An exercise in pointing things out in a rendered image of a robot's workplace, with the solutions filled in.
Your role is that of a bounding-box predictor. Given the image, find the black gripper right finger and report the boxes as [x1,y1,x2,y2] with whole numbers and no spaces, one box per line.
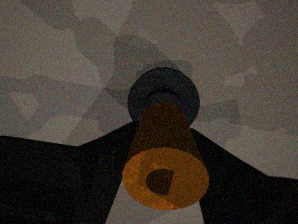
[190,128,298,224]

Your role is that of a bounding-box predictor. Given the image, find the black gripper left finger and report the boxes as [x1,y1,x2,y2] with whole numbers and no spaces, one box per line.
[0,120,139,224]

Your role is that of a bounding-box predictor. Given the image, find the orange knob with d-shaped hole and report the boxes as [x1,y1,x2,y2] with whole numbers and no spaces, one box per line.
[122,102,209,210]

